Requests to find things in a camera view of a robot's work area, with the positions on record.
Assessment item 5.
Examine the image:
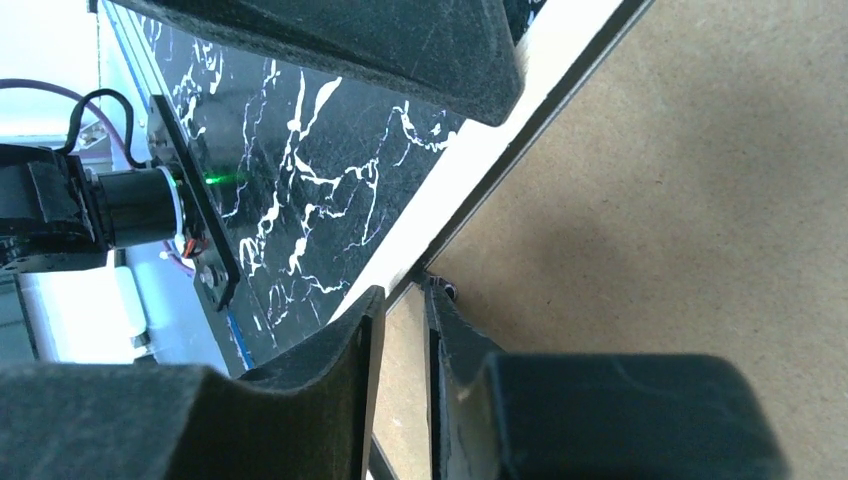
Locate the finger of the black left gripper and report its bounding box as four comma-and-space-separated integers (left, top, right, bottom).
122, 0, 524, 126

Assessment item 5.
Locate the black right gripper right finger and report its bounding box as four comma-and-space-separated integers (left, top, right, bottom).
422, 281, 791, 479

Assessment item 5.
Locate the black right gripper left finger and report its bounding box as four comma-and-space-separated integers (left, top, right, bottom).
1, 286, 385, 479

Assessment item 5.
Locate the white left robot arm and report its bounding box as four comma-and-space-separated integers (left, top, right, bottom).
1, 1, 534, 373

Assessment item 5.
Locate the wooden picture frame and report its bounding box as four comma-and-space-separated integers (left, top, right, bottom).
337, 1, 651, 313

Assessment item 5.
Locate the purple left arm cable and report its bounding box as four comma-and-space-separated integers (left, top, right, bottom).
0, 78, 134, 157

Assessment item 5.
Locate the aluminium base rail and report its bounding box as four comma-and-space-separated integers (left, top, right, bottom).
98, 1, 255, 376

